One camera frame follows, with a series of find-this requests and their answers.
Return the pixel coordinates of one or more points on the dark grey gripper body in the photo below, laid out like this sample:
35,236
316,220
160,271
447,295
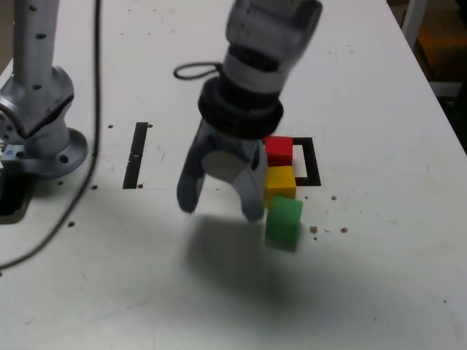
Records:
230,144

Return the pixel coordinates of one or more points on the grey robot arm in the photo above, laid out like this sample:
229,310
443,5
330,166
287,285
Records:
33,54

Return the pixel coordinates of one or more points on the black box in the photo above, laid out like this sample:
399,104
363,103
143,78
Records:
11,204

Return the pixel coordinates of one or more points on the red cube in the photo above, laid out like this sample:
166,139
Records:
280,151

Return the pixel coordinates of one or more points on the black tape square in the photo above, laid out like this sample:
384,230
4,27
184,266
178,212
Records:
312,160

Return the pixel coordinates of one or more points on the green cube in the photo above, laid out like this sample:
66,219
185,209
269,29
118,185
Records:
282,226

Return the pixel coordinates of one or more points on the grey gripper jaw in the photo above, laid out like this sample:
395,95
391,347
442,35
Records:
253,193
189,182

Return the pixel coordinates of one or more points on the black tape strip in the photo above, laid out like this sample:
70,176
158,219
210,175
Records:
136,146

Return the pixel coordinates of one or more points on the white box blue sticker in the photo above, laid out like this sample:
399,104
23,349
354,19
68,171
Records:
11,152

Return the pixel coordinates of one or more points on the white board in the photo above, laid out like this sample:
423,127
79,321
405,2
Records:
445,88

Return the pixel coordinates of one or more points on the yellow cube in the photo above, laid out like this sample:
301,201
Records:
281,182

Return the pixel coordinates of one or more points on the white furniture frame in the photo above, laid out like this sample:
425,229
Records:
410,22

